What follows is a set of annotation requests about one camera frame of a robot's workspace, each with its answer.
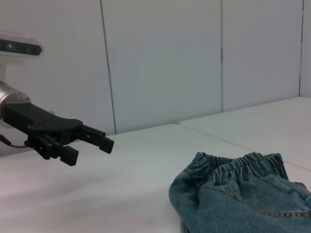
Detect blue denim shorts with print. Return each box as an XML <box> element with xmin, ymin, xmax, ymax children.
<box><xmin>169</xmin><ymin>151</ymin><xmax>311</xmax><ymax>233</ymax></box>

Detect thin black cable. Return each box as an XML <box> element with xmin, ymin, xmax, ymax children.
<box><xmin>0</xmin><ymin>133</ymin><xmax>29</xmax><ymax>148</ymax></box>

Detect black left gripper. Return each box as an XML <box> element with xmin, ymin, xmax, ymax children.
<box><xmin>0</xmin><ymin>101</ymin><xmax>115</xmax><ymax>167</ymax></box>

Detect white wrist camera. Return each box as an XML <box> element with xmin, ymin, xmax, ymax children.
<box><xmin>0</xmin><ymin>31</ymin><xmax>44</xmax><ymax>66</ymax></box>

